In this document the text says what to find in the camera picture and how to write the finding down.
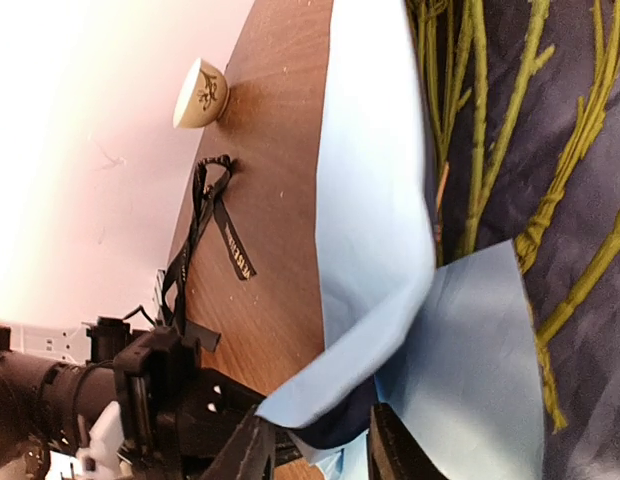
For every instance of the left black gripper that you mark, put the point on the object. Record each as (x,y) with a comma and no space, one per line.
(170,406)

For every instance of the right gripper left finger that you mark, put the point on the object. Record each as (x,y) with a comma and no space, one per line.
(249,453)

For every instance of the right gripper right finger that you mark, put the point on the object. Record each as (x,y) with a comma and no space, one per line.
(392,452)

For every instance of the blue wrapping paper sheet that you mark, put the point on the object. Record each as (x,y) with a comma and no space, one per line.
(468,239)

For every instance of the black ribbon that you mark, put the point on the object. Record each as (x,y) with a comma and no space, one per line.
(210,232)

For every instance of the yellow flower bunch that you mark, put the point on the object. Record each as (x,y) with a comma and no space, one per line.
(442,42)

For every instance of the pink rose stem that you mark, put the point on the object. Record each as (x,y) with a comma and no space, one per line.
(554,131)

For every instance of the large pink peony stem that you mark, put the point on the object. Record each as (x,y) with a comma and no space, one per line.
(526,245)

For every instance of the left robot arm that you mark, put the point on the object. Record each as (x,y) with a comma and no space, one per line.
(49,406)

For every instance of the small white bowl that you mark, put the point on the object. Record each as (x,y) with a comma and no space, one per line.
(203,97)

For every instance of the aluminium front rail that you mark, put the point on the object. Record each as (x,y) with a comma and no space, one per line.
(73,343)

